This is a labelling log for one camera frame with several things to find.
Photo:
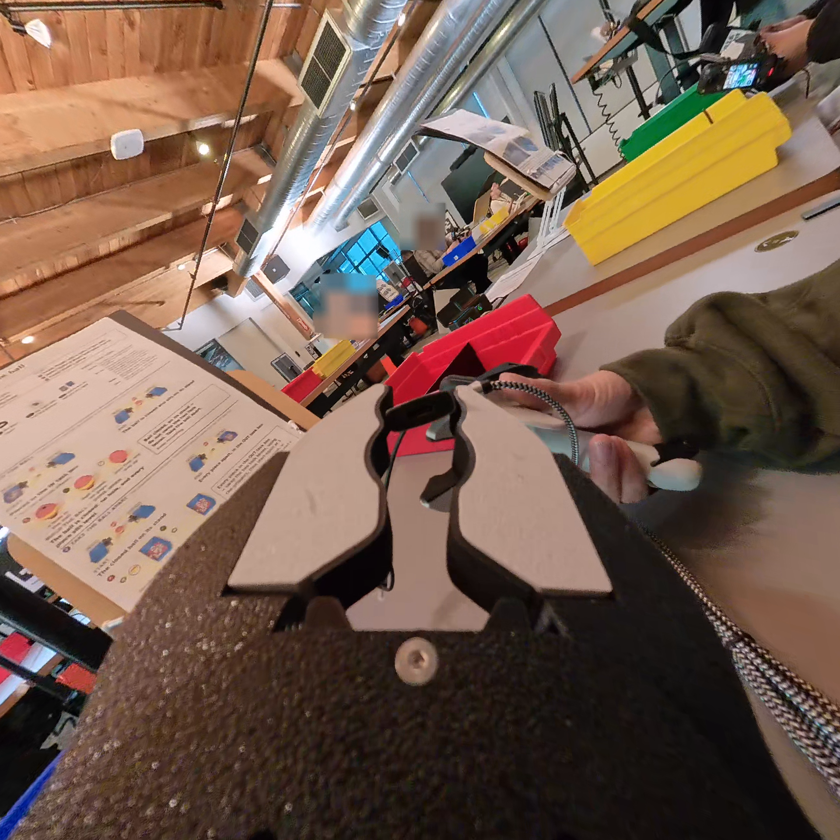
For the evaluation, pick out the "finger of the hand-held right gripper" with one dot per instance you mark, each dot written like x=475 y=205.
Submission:
x=438 y=485
x=548 y=439

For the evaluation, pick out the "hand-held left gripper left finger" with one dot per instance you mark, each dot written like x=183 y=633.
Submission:
x=315 y=499

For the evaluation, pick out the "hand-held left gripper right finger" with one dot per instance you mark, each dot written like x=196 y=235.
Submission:
x=525 y=512

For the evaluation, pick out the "grey usb hub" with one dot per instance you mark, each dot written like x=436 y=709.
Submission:
x=420 y=408

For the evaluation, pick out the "person's right hand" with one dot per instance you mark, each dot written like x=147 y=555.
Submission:
x=590 y=407

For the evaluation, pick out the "small red bin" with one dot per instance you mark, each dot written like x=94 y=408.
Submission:
x=302 y=387

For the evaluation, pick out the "red plastic bin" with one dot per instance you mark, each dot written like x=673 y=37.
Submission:
x=499 y=328

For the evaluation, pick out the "small yellow bin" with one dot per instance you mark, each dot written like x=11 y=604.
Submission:
x=333 y=359
x=495 y=223

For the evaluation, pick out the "small blue bin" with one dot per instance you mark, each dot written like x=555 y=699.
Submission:
x=459 y=251

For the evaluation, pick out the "printed instruction sheet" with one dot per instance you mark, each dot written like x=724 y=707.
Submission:
x=98 y=426
x=499 y=141

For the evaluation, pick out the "black ceiling speaker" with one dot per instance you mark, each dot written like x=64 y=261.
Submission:
x=275 y=268

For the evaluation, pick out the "round table grommet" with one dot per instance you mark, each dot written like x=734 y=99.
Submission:
x=777 y=241

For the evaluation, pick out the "wooden document board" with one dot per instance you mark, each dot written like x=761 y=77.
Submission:
x=538 y=180

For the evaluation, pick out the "black display screen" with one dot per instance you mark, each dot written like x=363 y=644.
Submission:
x=469 y=184

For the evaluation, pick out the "instruction sheet on clipboard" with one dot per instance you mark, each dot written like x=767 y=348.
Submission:
x=59 y=584

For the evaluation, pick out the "black tripod pole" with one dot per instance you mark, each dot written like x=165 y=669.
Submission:
x=46 y=623

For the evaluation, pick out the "large yellow bin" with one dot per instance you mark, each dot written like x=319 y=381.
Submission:
x=682 y=170

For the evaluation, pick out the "green plastic bin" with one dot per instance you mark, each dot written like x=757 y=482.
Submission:
x=669 y=121

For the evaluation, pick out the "white ceiling access point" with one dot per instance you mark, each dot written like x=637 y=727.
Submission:
x=127 y=144

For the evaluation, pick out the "black handheld device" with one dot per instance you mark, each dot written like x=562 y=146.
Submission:
x=738 y=73

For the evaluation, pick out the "blue plastic bin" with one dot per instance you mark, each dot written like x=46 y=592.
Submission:
x=26 y=807

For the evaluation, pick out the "silver ventilation duct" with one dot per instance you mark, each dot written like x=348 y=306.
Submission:
x=420 y=111
x=308 y=144

